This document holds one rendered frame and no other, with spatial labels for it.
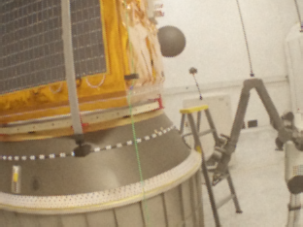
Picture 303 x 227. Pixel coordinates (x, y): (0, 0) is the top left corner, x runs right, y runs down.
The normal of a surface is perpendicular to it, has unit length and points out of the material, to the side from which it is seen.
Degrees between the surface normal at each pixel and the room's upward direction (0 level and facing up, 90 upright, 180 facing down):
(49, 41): 90
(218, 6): 90
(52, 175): 62
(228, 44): 90
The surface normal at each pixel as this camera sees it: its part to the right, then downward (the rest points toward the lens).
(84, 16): -0.15, 0.10
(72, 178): 0.11, -0.42
